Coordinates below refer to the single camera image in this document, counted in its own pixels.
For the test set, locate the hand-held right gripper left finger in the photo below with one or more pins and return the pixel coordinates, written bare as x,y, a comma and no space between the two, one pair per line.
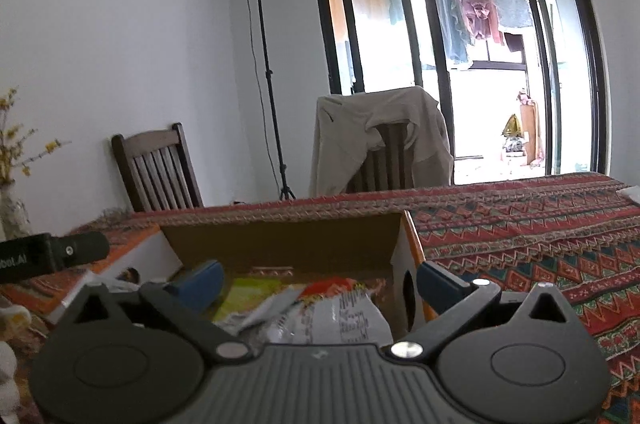
200,284

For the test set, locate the purple tissue pack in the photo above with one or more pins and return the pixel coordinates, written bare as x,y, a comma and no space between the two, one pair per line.
631,194

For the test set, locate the yellow pointed object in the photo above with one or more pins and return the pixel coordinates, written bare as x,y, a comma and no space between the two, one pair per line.
513,127

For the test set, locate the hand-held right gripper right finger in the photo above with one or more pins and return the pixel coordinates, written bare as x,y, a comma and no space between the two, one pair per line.
440,284

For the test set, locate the beige jacket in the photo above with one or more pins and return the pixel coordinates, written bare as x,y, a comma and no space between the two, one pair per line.
340,129

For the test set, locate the wooden board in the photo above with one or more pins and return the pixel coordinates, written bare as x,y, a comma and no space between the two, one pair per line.
530,129

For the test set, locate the white red snack packet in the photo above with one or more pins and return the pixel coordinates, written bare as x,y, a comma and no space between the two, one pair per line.
340,314

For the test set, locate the orange cardboard box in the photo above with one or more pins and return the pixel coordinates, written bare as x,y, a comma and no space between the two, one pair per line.
300,244

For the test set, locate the dark wooden chair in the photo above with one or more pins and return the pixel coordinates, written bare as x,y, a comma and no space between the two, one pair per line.
150,141

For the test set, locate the yellow flower branches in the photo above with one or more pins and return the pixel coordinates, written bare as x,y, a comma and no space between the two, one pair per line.
7,144

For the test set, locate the black sliding glass door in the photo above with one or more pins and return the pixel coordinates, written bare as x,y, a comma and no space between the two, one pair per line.
590,54

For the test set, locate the pile of snack packets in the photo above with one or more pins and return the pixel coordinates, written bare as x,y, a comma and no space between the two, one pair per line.
250,296

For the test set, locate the jacket-covered wooden chair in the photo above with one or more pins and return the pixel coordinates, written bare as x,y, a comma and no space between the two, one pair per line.
387,159

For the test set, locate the speckled white vase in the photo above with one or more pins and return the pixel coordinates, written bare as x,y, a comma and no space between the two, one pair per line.
12,214

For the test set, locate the dark small garment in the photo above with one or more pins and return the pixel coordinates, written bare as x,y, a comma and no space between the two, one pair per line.
512,41

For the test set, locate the blue denim garment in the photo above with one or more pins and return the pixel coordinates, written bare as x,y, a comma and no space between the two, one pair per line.
447,9

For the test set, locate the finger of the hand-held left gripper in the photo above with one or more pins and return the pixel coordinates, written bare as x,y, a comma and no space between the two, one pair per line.
82,248

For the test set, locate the black light stand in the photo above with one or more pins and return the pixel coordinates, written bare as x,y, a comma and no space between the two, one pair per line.
265,54

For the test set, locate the patterned red tablecloth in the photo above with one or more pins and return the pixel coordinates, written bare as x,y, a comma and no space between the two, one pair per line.
500,229

